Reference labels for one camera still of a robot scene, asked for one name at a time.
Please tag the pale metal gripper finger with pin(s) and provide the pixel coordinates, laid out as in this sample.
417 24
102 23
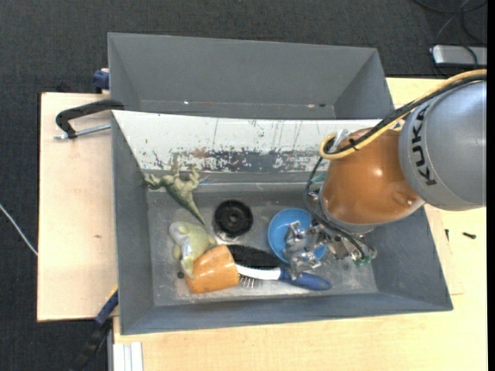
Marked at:
305 260
297 235

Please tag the blue bowl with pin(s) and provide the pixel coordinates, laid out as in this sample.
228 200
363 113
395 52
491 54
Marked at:
279 230

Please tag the black round disc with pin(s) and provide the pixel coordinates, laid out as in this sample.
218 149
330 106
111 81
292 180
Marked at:
233 217

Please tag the orange cup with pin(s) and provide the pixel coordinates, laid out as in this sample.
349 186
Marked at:
214 271

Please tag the pale green soft toy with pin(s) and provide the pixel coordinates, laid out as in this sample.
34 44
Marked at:
195 240

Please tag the green toy dinosaur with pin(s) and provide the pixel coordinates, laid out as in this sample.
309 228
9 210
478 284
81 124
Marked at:
178 187

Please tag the small black screw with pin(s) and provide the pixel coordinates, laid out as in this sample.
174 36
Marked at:
469 235

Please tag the grey metal bin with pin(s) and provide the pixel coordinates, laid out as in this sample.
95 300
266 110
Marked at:
247 75

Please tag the pale wood flat board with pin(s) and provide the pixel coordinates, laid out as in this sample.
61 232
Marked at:
73 207

